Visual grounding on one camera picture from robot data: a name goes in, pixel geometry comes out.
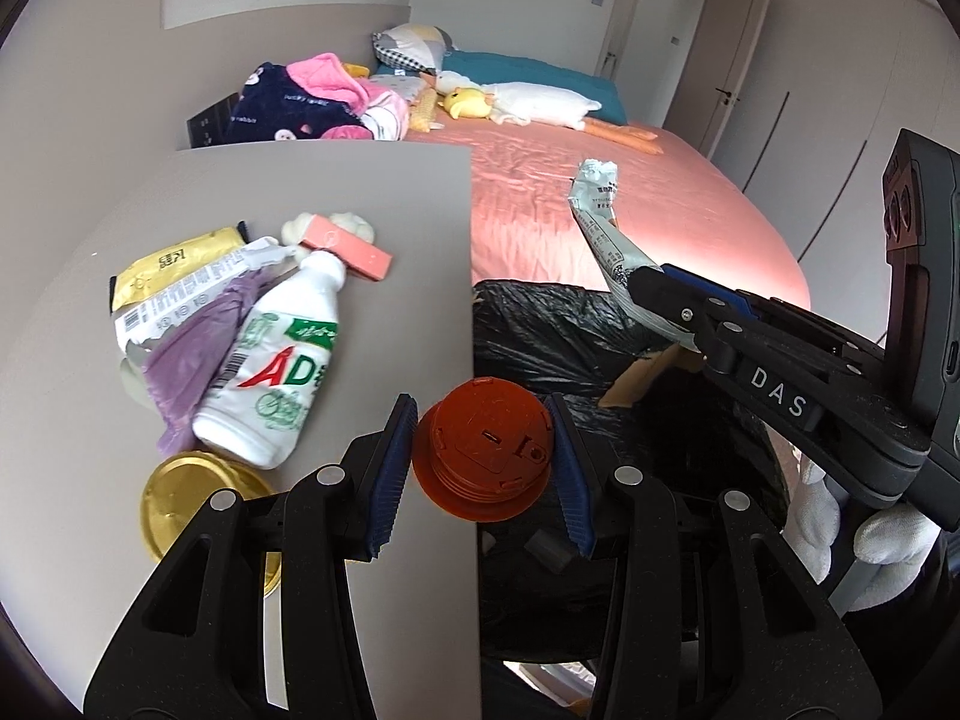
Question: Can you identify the pink flat box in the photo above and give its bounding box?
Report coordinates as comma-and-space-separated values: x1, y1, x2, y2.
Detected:
298, 214, 393, 280

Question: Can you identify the bed with pink sheet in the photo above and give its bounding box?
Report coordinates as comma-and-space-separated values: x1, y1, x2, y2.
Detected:
405, 120, 811, 301

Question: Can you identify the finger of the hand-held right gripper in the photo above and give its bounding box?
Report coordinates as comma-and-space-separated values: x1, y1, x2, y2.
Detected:
628, 266, 751, 377
664, 264, 878, 361

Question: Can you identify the pale green wrapper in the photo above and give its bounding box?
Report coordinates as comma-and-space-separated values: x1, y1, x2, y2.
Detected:
566, 157, 702, 350

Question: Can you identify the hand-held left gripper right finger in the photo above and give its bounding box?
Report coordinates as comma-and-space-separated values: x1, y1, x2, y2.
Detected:
544, 394, 878, 720

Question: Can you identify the black trash bag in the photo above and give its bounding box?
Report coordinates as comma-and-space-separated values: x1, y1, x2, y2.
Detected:
471, 279, 796, 661

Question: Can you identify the pink white striped garment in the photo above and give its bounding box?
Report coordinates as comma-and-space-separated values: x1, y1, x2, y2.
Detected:
360, 86, 412, 140

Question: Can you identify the red plastic lid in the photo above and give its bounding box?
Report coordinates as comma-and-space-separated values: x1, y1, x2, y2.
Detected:
411, 379, 556, 522

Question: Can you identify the navy and pink fleece garment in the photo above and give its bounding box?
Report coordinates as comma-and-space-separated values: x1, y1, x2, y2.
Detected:
225, 52, 376, 145

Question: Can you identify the teal pillow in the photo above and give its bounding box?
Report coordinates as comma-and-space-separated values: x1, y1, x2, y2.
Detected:
375, 51, 627, 127

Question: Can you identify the white goose plush toy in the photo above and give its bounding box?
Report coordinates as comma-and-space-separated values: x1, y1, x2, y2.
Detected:
436, 71, 661, 158

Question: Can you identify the yellow knitted plush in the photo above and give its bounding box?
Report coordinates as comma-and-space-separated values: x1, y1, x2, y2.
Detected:
409, 86, 440, 136

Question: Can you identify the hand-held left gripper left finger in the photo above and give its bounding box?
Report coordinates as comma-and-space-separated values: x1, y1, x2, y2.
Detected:
82, 392, 419, 720

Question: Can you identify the black socket panel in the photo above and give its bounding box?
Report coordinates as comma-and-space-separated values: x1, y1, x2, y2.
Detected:
186, 94, 241, 151

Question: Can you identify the white printed carton box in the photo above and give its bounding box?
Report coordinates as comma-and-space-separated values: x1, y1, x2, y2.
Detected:
112, 236, 301, 355

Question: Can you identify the person's right hand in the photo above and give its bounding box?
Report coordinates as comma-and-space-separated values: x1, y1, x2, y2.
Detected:
784, 457, 942, 590

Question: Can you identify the yellow snack packet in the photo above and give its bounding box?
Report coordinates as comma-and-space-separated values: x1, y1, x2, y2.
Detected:
109, 221, 252, 316

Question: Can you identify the purple plastic bag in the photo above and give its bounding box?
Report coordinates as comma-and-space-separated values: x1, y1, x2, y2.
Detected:
142, 270, 271, 458

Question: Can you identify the brown cardboard box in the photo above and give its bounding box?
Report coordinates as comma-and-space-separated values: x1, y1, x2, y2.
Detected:
600, 349, 706, 410

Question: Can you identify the white room door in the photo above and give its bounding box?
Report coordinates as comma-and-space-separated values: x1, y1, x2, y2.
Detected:
705, 0, 773, 181
611, 0, 717, 128

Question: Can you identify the gold metal lid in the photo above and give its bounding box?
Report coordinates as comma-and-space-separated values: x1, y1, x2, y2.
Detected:
142, 450, 282, 593

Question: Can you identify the checked patchwork pillow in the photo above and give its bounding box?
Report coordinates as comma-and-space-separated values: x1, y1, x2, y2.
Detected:
373, 24, 457, 76

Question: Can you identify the yellow duck plush toy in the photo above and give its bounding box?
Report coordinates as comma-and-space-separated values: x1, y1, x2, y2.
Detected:
439, 88, 492, 121

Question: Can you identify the grey dotted cloth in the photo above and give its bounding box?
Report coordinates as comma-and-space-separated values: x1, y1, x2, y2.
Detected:
375, 67, 428, 102

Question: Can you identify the white milk drink bottle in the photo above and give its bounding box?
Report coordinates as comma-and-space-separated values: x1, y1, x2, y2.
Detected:
193, 250, 347, 468

